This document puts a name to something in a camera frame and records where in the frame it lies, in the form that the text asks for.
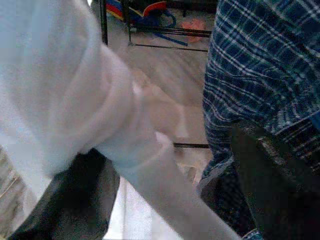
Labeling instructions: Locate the blue plaid shirt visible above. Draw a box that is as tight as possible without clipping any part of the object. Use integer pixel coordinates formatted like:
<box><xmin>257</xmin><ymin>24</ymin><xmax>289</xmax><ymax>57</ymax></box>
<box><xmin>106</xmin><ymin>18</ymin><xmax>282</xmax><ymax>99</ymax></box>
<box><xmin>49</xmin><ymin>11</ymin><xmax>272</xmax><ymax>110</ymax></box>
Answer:
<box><xmin>197</xmin><ymin>0</ymin><xmax>320</xmax><ymax>240</ymax></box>

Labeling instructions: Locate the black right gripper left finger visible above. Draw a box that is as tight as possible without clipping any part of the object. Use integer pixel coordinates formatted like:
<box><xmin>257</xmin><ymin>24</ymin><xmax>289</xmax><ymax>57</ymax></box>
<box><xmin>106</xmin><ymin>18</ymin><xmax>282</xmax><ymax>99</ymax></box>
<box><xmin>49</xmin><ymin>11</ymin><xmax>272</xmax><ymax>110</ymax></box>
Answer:
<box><xmin>7</xmin><ymin>147</ymin><xmax>121</xmax><ymax>240</ymax></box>

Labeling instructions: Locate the white shirt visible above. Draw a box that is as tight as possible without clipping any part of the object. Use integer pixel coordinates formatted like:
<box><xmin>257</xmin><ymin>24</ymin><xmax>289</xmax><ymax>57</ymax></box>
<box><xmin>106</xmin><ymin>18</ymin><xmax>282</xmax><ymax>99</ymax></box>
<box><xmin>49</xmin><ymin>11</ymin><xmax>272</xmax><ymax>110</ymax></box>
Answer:
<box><xmin>0</xmin><ymin>0</ymin><xmax>241</xmax><ymax>240</ymax></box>

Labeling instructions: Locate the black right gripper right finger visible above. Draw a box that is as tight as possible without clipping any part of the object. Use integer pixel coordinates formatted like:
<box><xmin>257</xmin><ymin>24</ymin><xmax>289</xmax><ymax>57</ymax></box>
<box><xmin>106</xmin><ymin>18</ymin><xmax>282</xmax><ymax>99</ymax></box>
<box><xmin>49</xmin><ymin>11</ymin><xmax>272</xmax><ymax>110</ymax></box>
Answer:
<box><xmin>231</xmin><ymin>124</ymin><xmax>320</xmax><ymax>240</ymax></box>

